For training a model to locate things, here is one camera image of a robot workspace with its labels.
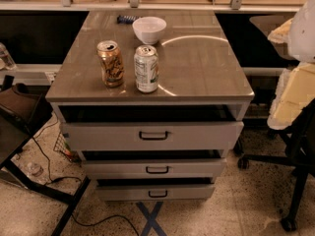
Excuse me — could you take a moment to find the grey drawer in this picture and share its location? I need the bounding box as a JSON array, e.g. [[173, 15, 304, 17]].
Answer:
[[61, 121, 243, 151], [96, 184, 215, 201], [83, 158, 226, 180]]

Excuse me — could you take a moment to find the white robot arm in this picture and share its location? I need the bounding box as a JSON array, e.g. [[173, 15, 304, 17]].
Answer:
[[267, 0, 315, 130]]

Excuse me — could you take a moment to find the grey drawer cabinet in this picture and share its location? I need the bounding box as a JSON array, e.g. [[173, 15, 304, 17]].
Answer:
[[46, 10, 254, 190]]

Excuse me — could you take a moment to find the white green soda can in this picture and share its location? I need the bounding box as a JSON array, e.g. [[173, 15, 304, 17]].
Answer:
[[134, 45, 158, 93]]

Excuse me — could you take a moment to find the gold crushed soda can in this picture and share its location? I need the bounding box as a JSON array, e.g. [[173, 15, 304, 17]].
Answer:
[[96, 40, 124, 88]]

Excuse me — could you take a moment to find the white bowl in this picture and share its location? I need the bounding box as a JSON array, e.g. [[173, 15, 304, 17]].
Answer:
[[132, 17, 166, 44]]

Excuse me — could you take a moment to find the blue snack wrapper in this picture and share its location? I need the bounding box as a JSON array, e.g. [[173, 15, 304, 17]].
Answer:
[[117, 15, 138, 25]]

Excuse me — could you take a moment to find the black side table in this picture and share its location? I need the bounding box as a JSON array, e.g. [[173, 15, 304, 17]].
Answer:
[[0, 75, 90, 236]]

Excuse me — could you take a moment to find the clear plastic water bottle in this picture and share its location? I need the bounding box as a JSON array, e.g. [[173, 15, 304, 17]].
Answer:
[[27, 162, 43, 177]]

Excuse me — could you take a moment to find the black office chair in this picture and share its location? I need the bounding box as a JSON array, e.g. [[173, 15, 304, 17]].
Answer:
[[233, 15, 315, 233]]

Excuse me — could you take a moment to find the clear bottle at left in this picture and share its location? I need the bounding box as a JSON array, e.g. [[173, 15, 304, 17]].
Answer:
[[0, 42, 17, 70]]

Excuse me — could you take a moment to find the wire basket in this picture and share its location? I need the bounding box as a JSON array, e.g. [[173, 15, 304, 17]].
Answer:
[[53, 133, 80, 162]]

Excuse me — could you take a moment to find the black power cable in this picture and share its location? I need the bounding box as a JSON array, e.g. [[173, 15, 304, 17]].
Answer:
[[31, 115, 141, 236]]

